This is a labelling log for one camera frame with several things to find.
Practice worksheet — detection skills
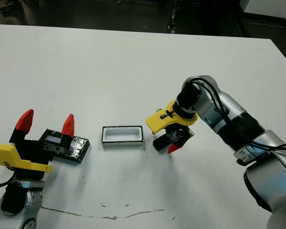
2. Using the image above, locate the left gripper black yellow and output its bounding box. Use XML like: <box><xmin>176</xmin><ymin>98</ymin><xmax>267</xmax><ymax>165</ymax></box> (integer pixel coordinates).
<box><xmin>0</xmin><ymin>109</ymin><xmax>75</xmax><ymax>180</ymax></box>

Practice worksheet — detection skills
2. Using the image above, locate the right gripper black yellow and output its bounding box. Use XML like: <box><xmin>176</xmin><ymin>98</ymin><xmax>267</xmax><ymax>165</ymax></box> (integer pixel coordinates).
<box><xmin>145</xmin><ymin>100</ymin><xmax>198</xmax><ymax>155</ymax></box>

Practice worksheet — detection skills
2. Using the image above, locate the black glossy box lid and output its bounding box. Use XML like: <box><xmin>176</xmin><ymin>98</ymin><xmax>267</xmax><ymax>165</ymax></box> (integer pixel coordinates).
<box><xmin>39</xmin><ymin>128</ymin><xmax>91</xmax><ymax>165</ymax></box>

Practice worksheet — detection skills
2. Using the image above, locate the person's shoe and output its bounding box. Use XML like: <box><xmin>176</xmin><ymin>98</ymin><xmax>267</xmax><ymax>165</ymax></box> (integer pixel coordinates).
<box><xmin>0</xmin><ymin>0</ymin><xmax>22</xmax><ymax>11</ymax></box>

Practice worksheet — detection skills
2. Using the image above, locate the white cabinet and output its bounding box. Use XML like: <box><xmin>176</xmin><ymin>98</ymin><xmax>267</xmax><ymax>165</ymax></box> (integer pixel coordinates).
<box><xmin>240</xmin><ymin>0</ymin><xmax>286</xmax><ymax>24</ymax></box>

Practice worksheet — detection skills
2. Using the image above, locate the white camera box base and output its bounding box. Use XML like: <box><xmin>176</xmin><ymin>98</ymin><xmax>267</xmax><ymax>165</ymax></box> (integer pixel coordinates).
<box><xmin>101</xmin><ymin>124</ymin><xmax>143</xmax><ymax>149</ymax></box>

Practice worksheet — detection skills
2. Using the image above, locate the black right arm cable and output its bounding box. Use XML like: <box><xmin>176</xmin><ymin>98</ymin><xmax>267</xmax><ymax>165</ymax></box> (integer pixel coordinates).
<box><xmin>189</xmin><ymin>77</ymin><xmax>286</xmax><ymax>153</ymax></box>

